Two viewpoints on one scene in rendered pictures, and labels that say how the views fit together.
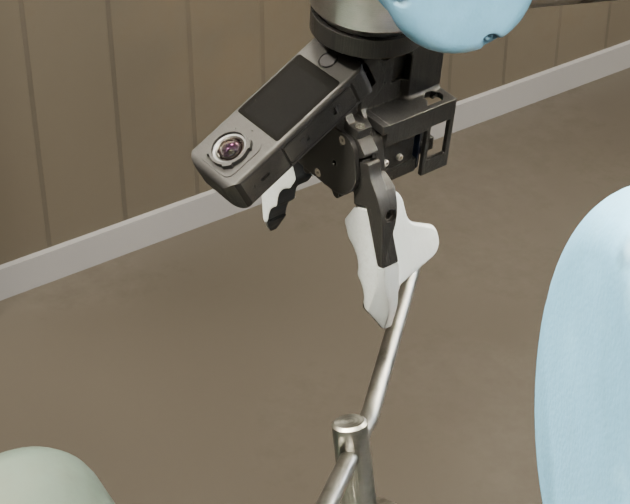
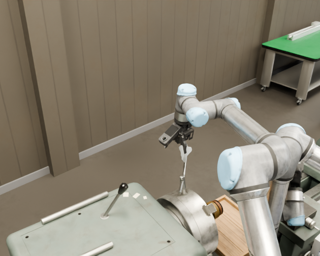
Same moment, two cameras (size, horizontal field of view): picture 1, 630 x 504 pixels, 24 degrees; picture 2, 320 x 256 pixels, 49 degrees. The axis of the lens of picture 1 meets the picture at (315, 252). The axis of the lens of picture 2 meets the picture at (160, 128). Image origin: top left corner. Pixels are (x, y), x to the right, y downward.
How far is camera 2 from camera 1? 0.66 m
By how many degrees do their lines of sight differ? 5
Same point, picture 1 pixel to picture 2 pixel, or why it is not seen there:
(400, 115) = (186, 132)
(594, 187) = (202, 129)
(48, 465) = (136, 185)
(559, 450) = (220, 174)
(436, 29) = (196, 124)
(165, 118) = (115, 119)
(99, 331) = (104, 164)
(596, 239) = (223, 155)
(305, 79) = (173, 128)
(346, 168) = (179, 139)
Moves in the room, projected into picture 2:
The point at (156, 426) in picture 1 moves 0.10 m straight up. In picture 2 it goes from (118, 183) to (118, 174)
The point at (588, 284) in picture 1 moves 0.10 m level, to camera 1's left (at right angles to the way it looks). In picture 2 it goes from (223, 159) to (189, 160)
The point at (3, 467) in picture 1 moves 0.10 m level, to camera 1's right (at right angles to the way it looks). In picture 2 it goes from (130, 185) to (153, 184)
